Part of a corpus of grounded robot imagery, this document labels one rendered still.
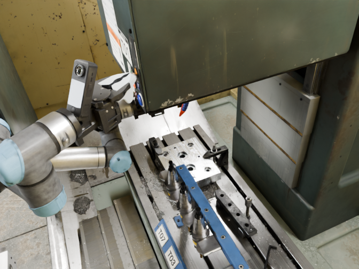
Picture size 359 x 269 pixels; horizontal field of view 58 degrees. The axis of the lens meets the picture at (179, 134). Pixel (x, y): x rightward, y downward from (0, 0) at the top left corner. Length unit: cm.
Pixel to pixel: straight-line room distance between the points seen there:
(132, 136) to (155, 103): 140
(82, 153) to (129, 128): 118
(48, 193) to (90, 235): 108
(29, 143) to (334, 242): 158
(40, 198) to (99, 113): 20
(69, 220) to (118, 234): 34
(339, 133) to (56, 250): 130
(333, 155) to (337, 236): 61
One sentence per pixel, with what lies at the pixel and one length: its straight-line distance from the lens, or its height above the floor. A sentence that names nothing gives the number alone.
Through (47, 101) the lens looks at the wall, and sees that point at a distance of 228.
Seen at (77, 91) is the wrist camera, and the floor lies 177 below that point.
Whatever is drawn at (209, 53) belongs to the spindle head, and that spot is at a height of 175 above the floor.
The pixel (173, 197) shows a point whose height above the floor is 122.
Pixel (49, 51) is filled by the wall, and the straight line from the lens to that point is 213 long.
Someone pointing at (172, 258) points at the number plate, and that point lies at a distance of 134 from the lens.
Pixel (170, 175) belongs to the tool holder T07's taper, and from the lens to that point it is 113.
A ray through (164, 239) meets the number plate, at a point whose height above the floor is 94.
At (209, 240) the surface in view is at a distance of 104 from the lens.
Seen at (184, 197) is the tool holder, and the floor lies 128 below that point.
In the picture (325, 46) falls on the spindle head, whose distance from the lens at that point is 105.
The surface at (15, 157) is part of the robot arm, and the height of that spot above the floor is 174.
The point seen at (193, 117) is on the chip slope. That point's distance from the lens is 230.
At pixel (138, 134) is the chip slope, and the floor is 73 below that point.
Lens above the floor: 210
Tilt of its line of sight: 39 degrees down
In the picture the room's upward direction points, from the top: 6 degrees counter-clockwise
